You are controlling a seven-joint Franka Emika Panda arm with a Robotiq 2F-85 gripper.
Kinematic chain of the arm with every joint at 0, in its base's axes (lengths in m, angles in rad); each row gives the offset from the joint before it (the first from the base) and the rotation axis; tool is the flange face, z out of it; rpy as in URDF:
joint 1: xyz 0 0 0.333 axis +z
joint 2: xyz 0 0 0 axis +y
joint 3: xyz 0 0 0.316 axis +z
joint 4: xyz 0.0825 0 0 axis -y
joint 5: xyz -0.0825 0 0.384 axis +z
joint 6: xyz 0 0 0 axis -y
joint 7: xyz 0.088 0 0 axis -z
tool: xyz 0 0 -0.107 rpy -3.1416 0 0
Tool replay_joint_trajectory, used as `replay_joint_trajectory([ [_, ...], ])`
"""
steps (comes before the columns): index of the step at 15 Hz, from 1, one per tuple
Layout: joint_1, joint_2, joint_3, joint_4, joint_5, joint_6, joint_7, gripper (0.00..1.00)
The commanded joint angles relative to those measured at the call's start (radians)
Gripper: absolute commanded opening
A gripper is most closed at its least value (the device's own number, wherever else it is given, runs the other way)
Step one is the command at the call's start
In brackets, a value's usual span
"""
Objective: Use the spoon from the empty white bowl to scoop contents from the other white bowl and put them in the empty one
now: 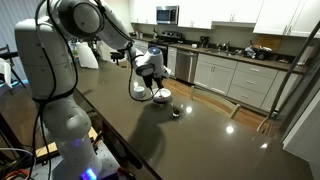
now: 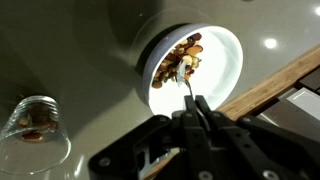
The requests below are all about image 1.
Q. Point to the black swivel stool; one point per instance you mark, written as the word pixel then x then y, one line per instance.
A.
pixel 116 56

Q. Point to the small white bowl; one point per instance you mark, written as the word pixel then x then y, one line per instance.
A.
pixel 139 91

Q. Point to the dark glass bottle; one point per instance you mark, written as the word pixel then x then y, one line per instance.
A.
pixel 154 34

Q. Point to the white kitchen cabinets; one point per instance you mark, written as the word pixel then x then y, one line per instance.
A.
pixel 280 16
pixel 253 83

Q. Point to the pale wooden chair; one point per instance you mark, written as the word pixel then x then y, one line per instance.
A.
pixel 213 98

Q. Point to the stainless steel microwave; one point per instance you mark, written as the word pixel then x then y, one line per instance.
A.
pixel 166 15

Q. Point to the black tripod stand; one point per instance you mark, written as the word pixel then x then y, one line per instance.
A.
pixel 10 55

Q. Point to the metal sink faucet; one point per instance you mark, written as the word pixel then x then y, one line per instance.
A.
pixel 226 46

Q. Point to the white lower kitchen cabinets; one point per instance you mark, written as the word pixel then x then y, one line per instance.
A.
pixel 253 83

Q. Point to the dark kitchen countertop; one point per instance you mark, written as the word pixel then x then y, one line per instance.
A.
pixel 273 64

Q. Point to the white plastic object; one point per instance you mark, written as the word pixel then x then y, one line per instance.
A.
pixel 5 73

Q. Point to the clear drinking glass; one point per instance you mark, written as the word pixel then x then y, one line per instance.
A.
pixel 176 111

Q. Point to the stainless steel dishwasher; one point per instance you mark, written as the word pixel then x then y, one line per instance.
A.
pixel 186 65

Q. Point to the stainless steel refrigerator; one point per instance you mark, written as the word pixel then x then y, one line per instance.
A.
pixel 308 83

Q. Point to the large white bowl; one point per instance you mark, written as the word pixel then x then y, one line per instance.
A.
pixel 166 95

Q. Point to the wooden cutting board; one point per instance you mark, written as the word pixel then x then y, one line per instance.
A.
pixel 270 41

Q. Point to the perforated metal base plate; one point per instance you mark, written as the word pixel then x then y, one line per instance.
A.
pixel 106 163

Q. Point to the white upper kitchen cabinets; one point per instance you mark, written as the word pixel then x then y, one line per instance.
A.
pixel 280 16

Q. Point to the black coffee maker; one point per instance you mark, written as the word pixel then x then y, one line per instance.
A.
pixel 204 41

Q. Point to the small brown nut portion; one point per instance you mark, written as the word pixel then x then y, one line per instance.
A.
pixel 176 110

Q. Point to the grey vertical blinds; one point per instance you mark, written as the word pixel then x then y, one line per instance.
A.
pixel 10 16

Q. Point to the small white cup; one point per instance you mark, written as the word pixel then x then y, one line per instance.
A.
pixel 194 46

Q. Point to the pile of dishes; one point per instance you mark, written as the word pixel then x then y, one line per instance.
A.
pixel 258 52

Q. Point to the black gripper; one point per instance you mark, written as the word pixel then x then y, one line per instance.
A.
pixel 148 82

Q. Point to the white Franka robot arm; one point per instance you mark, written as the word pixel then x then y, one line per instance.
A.
pixel 46 60

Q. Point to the black and steel stove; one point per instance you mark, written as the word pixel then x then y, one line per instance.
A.
pixel 172 36

